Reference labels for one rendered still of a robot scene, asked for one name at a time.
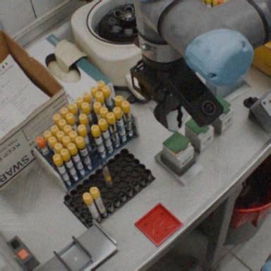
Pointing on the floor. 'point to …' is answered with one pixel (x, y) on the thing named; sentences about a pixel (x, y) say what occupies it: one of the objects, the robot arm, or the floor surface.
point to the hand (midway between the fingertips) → (178, 128)
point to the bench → (198, 209)
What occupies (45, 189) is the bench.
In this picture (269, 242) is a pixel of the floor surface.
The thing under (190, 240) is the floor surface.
